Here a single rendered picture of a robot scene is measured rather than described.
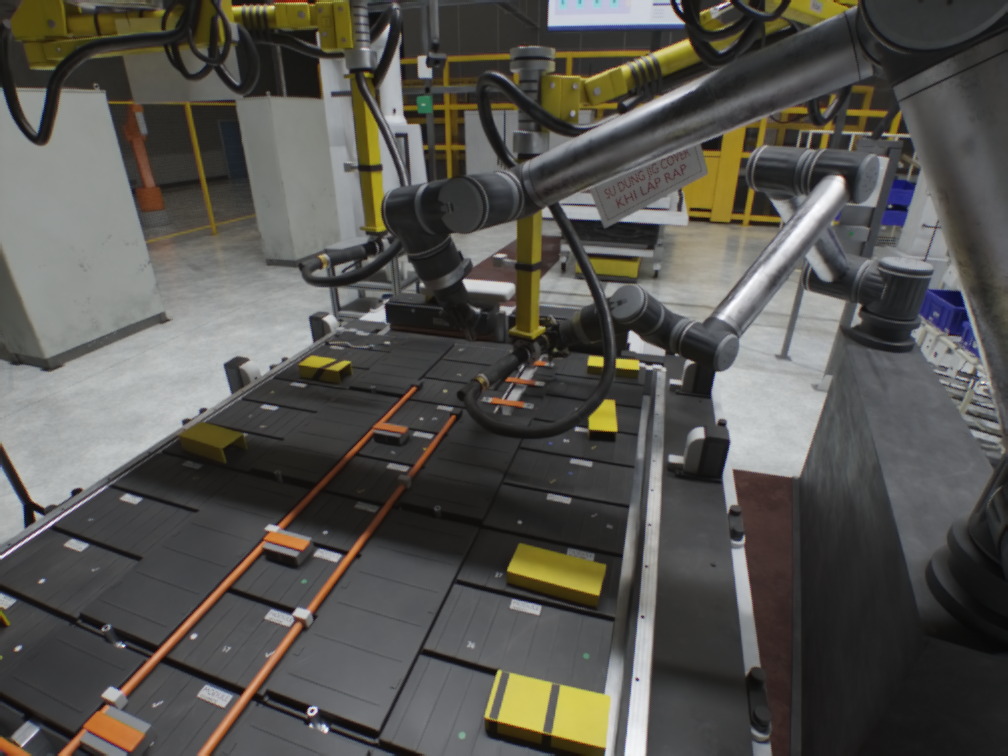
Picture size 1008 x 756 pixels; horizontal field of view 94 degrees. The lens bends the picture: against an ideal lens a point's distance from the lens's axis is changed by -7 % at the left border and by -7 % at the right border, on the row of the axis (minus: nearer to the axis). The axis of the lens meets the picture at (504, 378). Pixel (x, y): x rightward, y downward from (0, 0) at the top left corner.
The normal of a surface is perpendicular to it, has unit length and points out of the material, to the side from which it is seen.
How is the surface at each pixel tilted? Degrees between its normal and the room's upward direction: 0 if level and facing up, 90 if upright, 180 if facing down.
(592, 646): 0
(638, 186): 90
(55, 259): 90
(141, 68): 90
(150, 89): 90
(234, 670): 0
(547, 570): 0
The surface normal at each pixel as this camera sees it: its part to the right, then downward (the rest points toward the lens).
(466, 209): -0.53, 0.38
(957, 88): -0.71, 0.44
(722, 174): -0.29, 0.44
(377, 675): 0.00, -0.89
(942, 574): -0.37, -0.87
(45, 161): 0.96, 0.13
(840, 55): -0.41, 0.62
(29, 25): 0.12, 0.45
